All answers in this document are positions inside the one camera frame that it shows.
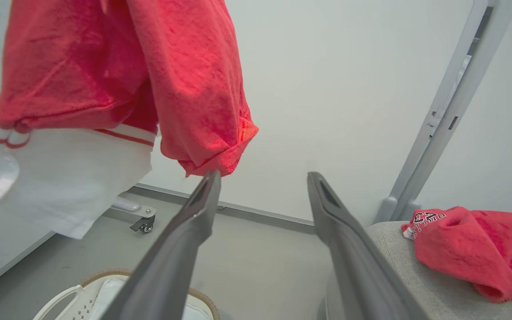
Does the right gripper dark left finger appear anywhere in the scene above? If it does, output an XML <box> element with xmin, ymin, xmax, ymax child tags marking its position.
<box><xmin>100</xmin><ymin>170</ymin><xmax>222</xmax><ymax>320</ymax></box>

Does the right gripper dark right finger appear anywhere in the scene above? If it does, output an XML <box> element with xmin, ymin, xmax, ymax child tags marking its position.
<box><xmin>307</xmin><ymin>172</ymin><xmax>430</xmax><ymax>320</ymax></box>

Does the red garment with Bulls print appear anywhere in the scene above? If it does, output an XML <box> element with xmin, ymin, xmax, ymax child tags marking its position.
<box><xmin>401</xmin><ymin>206</ymin><xmax>512</xmax><ymax>305</ymax></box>

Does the white garment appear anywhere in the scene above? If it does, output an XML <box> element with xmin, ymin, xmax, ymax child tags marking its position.
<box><xmin>0</xmin><ymin>127</ymin><xmax>155</xmax><ymax>240</ymax></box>

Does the plain red garment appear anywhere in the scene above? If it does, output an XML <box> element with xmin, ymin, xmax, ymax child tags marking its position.
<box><xmin>0</xmin><ymin>0</ymin><xmax>260</xmax><ymax>177</ymax></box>

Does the grey fabric sofa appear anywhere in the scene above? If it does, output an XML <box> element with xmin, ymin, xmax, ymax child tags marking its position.
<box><xmin>318</xmin><ymin>221</ymin><xmax>512</xmax><ymax>320</ymax></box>

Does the black caster wheel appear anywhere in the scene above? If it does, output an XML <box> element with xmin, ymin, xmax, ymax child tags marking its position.
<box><xmin>130</xmin><ymin>216</ymin><xmax>156</xmax><ymax>233</ymax></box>

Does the grey partition foot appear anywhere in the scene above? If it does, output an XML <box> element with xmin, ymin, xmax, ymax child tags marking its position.
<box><xmin>110</xmin><ymin>197</ymin><xmax>157</xmax><ymax>219</ymax></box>

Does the white laundry basket wicker rim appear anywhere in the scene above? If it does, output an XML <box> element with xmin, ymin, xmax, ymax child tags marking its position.
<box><xmin>33</xmin><ymin>268</ymin><xmax>220</xmax><ymax>320</ymax></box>

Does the grey partition bottom rail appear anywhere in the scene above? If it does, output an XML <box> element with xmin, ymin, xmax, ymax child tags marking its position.
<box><xmin>134</xmin><ymin>183</ymin><xmax>316</xmax><ymax>234</ymax></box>

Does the grey double partition post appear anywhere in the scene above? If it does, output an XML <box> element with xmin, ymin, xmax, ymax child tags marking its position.
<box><xmin>374</xmin><ymin>0</ymin><xmax>512</xmax><ymax>224</ymax></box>

